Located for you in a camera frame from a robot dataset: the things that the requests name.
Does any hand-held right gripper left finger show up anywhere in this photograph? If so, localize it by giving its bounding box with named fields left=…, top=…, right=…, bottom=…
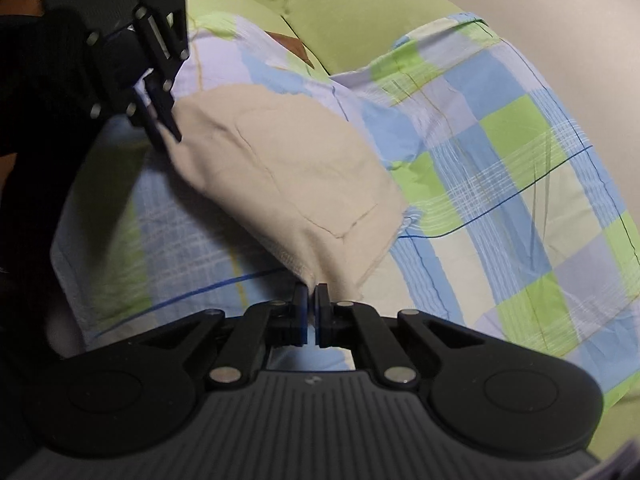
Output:
left=127, top=282, right=309, bottom=389

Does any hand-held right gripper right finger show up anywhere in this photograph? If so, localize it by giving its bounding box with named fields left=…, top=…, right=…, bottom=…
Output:
left=314, top=282, right=488, bottom=389

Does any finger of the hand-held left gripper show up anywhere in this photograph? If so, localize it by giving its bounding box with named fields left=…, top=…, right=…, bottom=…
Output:
left=133, top=6, right=191, bottom=142
left=84, top=24, right=171, bottom=153

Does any beige cloth garment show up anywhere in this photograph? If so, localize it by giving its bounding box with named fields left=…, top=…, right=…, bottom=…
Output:
left=145, top=82, right=412, bottom=307

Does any small brown cloth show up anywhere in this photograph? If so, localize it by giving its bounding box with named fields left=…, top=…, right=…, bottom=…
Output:
left=264, top=30, right=317, bottom=69

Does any light green bed sheet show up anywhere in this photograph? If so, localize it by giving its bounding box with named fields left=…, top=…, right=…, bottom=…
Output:
left=150, top=0, right=640, bottom=466

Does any blue green checkered blanket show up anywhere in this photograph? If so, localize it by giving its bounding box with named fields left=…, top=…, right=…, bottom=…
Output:
left=49, top=11, right=640, bottom=411

